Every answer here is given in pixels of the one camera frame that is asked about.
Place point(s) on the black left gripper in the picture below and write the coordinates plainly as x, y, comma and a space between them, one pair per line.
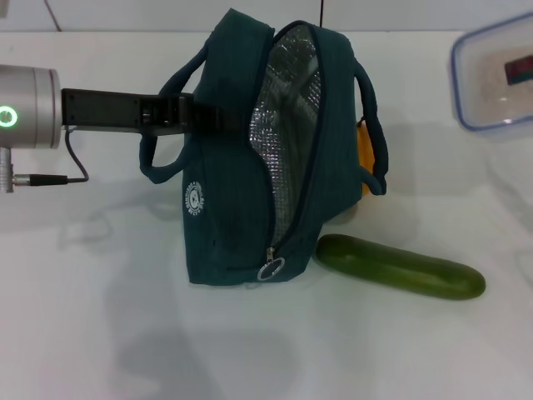
108, 110

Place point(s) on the dark teal insulated lunch bag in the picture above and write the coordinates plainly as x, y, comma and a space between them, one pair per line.
229, 200

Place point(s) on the yellow orange pear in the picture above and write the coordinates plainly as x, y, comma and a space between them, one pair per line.
365, 150

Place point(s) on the green cucumber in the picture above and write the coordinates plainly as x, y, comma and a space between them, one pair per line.
399, 268

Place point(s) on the clear container with blue-rimmed lid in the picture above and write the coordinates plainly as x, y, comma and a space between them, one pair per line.
491, 83

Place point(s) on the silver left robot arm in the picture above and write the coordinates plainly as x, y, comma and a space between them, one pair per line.
33, 108

